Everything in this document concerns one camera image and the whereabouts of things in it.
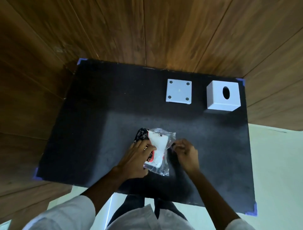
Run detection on white square base plate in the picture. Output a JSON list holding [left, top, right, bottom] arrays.
[[166, 79, 192, 105]]

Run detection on person's right hand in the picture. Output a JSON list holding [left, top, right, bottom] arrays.
[[172, 139, 200, 173]]

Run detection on person's left forearm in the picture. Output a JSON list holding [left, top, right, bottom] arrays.
[[80, 166, 129, 224]]

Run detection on clear plastic wrapper bag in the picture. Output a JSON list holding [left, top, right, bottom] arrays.
[[143, 128, 177, 176]]

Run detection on person's left hand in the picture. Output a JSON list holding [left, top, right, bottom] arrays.
[[117, 139, 158, 180]]

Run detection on black table mat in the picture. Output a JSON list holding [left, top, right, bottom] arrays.
[[36, 58, 258, 215]]

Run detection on white red black soft pack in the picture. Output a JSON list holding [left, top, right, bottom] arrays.
[[133, 128, 169, 167]]

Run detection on white shirt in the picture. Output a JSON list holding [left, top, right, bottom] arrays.
[[22, 195, 256, 230]]

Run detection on white box cover oval hole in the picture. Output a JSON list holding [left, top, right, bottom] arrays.
[[206, 80, 241, 112]]

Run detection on person's right forearm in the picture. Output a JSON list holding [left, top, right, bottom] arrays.
[[187, 169, 242, 230]]

